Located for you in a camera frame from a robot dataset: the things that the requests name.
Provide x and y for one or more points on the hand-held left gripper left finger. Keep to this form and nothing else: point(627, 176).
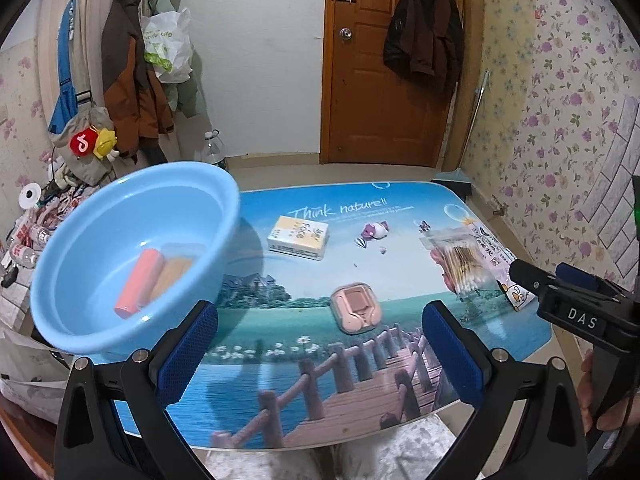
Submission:
point(187, 355)

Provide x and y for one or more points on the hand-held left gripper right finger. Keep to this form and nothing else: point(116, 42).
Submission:
point(452, 355)

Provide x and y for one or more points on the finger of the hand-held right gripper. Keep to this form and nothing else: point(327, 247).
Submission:
point(575, 275)
point(527, 275)

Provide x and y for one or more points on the duck print pink packet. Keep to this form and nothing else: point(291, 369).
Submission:
point(500, 252)

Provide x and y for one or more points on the clear cotton swab bag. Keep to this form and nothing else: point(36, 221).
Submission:
point(460, 265)

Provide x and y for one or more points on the pink earphone case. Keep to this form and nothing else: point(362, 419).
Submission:
point(356, 307)

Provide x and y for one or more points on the light blue plastic basin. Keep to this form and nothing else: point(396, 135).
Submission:
point(100, 240)

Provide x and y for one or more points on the white purple cat toy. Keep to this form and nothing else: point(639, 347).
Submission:
point(374, 231)

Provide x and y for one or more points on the yellow white tissue pack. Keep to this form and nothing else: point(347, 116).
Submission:
point(297, 237)

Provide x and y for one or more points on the grey shoulder bag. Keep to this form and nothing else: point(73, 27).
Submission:
point(92, 170)

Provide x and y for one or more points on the landscape print desktop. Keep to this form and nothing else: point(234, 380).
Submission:
point(300, 310)

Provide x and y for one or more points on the person's right hand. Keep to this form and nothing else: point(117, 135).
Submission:
point(589, 390)

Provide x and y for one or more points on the pink cylindrical tube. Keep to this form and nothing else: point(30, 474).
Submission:
point(137, 285)

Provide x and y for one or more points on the white plastic sack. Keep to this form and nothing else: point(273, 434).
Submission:
point(30, 380)

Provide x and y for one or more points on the small clear lying bottle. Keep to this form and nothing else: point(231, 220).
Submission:
point(41, 234)
point(25, 256)

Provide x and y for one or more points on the small black device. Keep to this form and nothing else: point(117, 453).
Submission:
point(10, 278)

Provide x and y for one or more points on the shelf clutter of bottles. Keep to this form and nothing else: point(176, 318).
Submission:
point(55, 210)

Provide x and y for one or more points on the large clear water bottle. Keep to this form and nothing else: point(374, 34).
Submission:
point(212, 152)

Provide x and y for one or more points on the white plush toy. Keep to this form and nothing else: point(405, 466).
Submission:
point(62, 175)

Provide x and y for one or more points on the beige leaning board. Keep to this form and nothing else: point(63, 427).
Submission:
point(472, 60)

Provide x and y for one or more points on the yellow plush charm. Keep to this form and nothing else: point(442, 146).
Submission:
point(106, 142)

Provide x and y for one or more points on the red plush charm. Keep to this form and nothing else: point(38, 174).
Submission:
point(82, 142)

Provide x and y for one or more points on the brown wooden door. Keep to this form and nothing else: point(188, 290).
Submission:
point(370, 85)

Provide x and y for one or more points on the dark brown hanging jacket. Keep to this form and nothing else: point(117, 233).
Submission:
point(425, 35)

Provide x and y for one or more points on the brown orange hanging jacket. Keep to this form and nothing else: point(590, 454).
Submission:
point(130, 60)

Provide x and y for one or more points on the silver door knob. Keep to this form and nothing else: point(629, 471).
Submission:
point(346, 34)

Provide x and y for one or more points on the white green plastic bag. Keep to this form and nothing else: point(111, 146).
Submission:
point(167, 45)

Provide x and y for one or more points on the blue hanging bag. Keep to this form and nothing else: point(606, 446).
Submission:
point(65, 60)

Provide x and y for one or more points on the light wood wardrobe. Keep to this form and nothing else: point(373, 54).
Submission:
point(97, 10)

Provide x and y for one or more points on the brass wall valve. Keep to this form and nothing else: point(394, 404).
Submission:
point(498, 207)

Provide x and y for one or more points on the reddish wooden frame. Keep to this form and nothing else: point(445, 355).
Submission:
point(25, 445)

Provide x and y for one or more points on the white round camera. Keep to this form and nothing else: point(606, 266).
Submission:
point(30, 195)

